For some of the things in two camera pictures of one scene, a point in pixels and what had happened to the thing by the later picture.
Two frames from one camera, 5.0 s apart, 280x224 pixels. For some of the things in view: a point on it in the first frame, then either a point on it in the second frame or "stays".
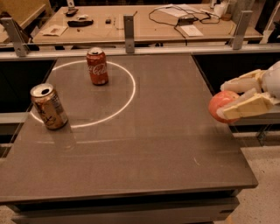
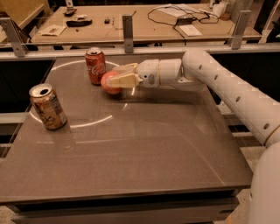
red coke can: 97,66 stays
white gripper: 272,81 to 148,73
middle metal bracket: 129,32 stays
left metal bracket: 20,45 stays
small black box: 108,21 stays
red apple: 219,100 to 107,85
